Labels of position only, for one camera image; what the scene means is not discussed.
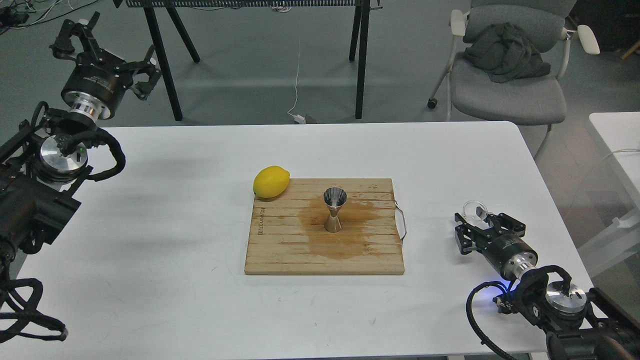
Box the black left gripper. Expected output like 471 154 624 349
49 12 162 119

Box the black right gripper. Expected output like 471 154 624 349
454 212 538 281

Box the clear plastic measuring cup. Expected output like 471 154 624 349
462 200 489 223

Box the steel jigger shaker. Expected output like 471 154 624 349
323 186 348 234

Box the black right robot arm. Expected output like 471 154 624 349
454 213 640 360

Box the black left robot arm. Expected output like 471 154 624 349
0 12 162 343

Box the white side table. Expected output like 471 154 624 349
578 111 640 277

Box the grey office chair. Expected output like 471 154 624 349
427 0 601 154

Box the dark green cloth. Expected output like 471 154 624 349
463 22 551 84

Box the wooden cutting board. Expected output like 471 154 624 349
244 178 408 276

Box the yellow lemon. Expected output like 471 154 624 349
253 165 291 199

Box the black trestle table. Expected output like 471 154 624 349
113 0 384 122

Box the white cable with plug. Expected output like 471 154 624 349
287 40 309 125

